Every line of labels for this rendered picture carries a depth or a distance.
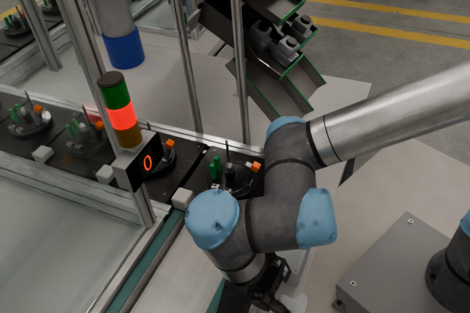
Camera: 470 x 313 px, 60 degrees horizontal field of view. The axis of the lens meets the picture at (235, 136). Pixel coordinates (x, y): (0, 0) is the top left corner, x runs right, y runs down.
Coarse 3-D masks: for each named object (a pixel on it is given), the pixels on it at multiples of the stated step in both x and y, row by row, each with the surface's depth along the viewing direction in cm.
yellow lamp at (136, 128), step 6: (132, 126) 80; (138, 126) 82; (120, 132) 80; (126, 132) 80; (132, 132) 81; (138, 132) 82; (120, 138) 81; (126, 138) 81; (132, 138) 82; (138, 138) 83; (120, 144) 83; (126, 144) 82; (132, 144) 82; (138, 144) 83
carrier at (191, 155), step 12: (156, 132) 131; (180, 144) 126; (192, 144) 125; (204, 144) 125; (180, 156) 122; (192, 156) 121; (156, 168) 116; (168, 168) 117; (180, 168) 118; (192, 168) 119; (156, 180) 115; (168, 180) 115; (180, 180) 115; (156, 192) 112; (168, 192) 112; (168, 204) 110
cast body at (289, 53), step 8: (280, 40) 109; (288, 40) 108; (296, 40) 109; (272, 48) 113; (280, 48) 109; (288, 48) 108; (296, 48) 109; (272, 56) 113; (280, 56) 111; (288, 56) 109; (296, 56) 111; (288, 64) 111
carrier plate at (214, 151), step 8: (208, 152) 122; (216, 152) 122; (224, 152) 122; (232, 152) 121; (240, 152) 121; (208, 160) 120; (224, 160) 119; (232, 160) 119; (240, 160) 119; (248, 160) 119; (256, 160) 118; (264, 160) 118; (200, 168) 118; (208, 168) 117; (192, 176) 115; (200, 176) 115; (192, 184) 113; (200, 184) 113; (200, 192) 111; (256, 192) 109; (176, 208) 110
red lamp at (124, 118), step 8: (128, 104) 77; (112, 112) 77; (120, 112) 77; (128, 112) 78; (112, 120) 78; (120, 120) 78; (128, 120) 79; (136, 120) 81; (120, 128) 79; (128, 128) 80
